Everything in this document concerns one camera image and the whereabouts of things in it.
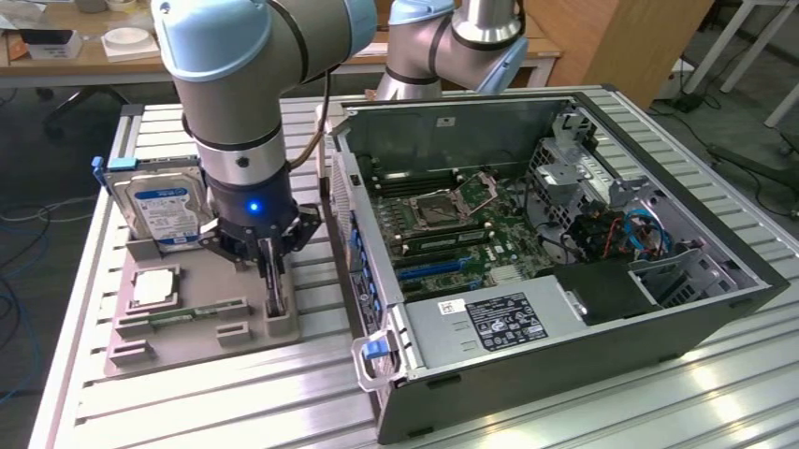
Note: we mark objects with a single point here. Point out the black open PC case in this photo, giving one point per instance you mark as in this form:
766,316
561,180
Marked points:
562,397

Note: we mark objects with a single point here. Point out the white papers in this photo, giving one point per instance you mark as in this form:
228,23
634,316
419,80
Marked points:
375,50

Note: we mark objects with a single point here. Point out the CPU socket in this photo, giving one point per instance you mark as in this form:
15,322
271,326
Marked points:
437,210

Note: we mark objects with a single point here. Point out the green RAM stick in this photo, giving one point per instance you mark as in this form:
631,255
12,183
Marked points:
446,241
187,314

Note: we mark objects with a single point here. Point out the brown box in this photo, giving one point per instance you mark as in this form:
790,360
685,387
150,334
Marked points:
12,49

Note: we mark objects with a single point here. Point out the white box black lid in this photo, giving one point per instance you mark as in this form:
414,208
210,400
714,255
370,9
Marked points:
52,49

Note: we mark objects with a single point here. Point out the white round holder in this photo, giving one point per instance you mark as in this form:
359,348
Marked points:
128,47

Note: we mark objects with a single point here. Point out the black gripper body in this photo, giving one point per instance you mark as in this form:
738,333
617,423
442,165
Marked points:
252,206

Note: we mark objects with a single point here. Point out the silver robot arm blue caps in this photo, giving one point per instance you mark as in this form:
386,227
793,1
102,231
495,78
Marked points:
238,117

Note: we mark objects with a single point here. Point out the grey power supply unit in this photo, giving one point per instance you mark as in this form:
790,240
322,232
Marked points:
499,327

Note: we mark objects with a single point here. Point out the grey parts rack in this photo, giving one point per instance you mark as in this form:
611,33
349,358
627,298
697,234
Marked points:
200,346

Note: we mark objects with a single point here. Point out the white floor device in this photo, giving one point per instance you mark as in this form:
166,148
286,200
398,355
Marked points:
677,79

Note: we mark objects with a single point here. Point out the long blue expansion slot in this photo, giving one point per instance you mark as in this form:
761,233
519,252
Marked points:
437,271

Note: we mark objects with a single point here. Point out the black RAM slot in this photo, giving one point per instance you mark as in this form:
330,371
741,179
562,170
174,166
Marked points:
415,184
415,175
415,189
415,179

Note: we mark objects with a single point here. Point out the hard disk blue label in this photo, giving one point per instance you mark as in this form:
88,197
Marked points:
159,210

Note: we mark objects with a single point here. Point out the open grey metal disk bay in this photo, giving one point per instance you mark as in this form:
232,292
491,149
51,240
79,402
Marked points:
677,276

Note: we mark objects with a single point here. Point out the wooden cabinet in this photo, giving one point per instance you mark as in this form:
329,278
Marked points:
637,47

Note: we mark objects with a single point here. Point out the black power connector bundle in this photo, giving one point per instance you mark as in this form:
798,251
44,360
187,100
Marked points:
590,234

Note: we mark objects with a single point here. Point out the silver CPU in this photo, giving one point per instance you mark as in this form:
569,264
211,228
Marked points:
155,286

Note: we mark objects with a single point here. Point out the metal socket cover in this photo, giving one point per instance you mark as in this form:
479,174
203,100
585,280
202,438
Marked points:
465,186

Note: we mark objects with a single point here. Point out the black expansion slot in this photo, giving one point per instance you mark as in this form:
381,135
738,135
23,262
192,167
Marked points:
431,260

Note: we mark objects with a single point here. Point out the white metal table frame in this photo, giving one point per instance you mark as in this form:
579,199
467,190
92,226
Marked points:
738,65

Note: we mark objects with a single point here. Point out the silver chipset heatsink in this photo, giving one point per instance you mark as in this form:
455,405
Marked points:
509,274

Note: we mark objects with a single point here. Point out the blue disk carrier bracket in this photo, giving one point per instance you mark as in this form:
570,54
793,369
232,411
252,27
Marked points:
122,163

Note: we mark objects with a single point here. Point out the green motherboard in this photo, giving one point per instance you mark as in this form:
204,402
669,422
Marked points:
521,236

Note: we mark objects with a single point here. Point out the black power adapter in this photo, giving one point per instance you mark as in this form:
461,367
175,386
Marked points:
690,103

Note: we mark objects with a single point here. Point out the grey cup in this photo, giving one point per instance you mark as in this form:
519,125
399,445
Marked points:
91,5

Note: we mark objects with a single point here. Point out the perforated metal disk bay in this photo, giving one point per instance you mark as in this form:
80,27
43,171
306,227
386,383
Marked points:
558,180

